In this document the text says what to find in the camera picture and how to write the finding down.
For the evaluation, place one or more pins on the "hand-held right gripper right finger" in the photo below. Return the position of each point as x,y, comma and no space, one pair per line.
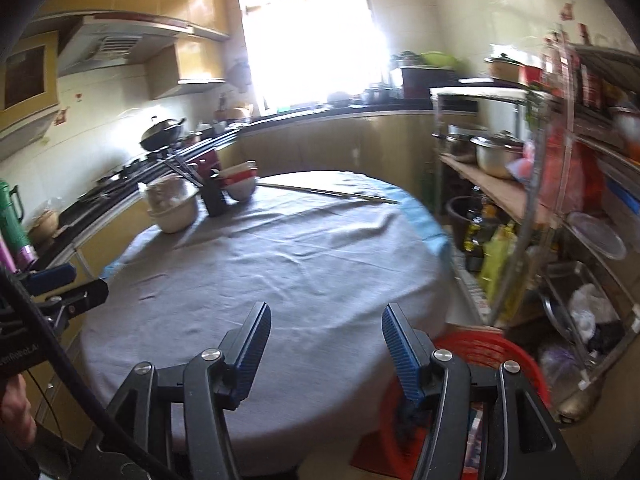
402,355

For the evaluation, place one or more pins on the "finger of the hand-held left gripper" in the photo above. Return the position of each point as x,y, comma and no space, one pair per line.
85,296
50,278

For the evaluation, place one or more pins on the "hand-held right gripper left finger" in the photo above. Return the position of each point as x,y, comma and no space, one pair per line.
252,355

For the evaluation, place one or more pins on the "red plastic basket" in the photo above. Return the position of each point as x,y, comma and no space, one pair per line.
480,347

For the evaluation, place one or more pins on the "person's left hand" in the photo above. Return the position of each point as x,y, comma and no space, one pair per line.
15,407

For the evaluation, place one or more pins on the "purple thermos flask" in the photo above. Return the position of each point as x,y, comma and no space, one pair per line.
22,256

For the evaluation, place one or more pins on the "brown bowl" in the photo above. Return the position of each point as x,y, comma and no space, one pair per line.
45,225

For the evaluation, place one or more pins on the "green thermos jug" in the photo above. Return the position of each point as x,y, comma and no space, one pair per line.
10,220

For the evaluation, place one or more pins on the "grey tablecloth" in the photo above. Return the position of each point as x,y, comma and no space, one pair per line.
300,270

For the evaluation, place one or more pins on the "white basin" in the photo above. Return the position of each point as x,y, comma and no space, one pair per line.
172,217

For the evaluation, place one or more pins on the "blue under cloth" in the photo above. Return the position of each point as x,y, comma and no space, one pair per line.
425,225

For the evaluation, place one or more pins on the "metal pot in plastic bag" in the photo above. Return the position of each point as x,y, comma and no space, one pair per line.
167,192

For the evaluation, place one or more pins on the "yellow plastic bag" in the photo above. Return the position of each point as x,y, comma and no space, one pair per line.
497,260

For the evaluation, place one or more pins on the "gas stove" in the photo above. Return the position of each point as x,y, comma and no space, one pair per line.
130,165

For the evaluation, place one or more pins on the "cooking oil bottle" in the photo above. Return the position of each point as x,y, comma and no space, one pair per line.
475,235

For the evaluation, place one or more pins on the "black bucket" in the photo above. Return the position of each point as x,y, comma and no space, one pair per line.
457,220

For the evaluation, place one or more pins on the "black chopstick holder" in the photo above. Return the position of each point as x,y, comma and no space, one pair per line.
215,200

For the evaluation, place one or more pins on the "bundle of black chopsticks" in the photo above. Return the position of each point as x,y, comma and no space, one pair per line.
187,172

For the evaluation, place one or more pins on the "red white bowl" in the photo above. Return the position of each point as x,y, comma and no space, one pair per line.
240,176
242,191

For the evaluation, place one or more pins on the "long bamboo stick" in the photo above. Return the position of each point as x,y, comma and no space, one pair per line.
330,193

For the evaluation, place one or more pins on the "black wok with lid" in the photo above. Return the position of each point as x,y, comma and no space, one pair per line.
160,135

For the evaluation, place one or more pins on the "dark red built-in appliance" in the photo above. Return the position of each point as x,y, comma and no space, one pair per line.
210,160

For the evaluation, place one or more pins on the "metal shelf rack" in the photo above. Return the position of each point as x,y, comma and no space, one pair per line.
505,195

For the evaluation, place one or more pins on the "white plastic bag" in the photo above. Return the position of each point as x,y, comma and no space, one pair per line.
587,310

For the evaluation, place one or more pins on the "glass lidded pot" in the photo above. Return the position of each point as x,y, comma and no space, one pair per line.
457,147

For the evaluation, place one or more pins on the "steel cooking pot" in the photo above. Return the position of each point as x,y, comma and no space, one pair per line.
495,157

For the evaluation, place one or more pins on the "clear plastic container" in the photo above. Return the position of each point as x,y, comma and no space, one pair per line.
595,235

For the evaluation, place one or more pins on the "steel range hood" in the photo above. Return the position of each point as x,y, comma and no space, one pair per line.
115,45

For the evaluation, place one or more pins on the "red plastic bag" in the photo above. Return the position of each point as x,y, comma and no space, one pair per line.
580,175

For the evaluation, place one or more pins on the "steel bowls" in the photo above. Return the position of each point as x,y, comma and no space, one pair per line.
377,96

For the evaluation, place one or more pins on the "grey hanging pouch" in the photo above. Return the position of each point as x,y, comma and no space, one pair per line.
240,75

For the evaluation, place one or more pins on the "microwave oven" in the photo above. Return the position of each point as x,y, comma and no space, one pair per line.
425,84

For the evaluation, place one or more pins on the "green plastic basin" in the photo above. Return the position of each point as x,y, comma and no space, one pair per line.
437,60

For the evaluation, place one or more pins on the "enamel pot with lid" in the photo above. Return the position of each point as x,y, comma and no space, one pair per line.
507,70

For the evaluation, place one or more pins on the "window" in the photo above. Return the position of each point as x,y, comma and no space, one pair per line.
310,35

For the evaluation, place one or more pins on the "cluster of condiment bottles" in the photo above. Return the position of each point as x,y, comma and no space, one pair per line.
590,85

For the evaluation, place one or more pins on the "yellow wall cabinet glass doors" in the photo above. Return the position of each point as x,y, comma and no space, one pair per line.
25,75

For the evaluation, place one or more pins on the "plain yellow wall cabinet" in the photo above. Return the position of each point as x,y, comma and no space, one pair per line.
195,60

